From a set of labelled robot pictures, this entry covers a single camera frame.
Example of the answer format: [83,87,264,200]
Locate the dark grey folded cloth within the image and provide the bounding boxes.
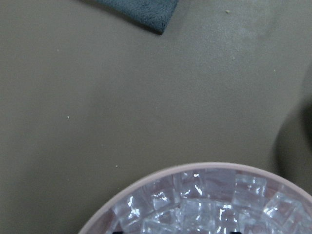
[82,0,178,35]

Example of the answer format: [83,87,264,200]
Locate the pink bowl of ice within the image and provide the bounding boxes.
[80,162,312,234]

